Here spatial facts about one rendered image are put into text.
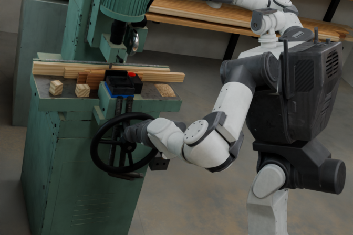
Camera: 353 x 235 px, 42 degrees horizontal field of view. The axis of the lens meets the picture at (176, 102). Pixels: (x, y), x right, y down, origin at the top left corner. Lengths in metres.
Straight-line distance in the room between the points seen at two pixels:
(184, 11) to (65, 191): 2.37
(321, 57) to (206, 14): 2.80
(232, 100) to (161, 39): 3.43
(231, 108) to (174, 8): 2.87
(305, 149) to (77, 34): 1.08
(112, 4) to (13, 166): 1.38
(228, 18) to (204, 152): 3.13
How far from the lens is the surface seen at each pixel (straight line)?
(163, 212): 2.74
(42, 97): 1.77
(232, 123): 1.17
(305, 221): 3.15
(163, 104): 1.94
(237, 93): 1.24
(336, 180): 1.56
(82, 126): 1.88
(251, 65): 1.31
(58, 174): 2.01
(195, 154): 1.17
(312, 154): 1.56
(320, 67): 1.40
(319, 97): 1.43
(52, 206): 2.14
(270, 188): 1.61
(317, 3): 5.16
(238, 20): 4.27
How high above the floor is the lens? 1.82
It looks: 29 degrees down
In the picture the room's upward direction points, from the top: 17 degrees clockwise
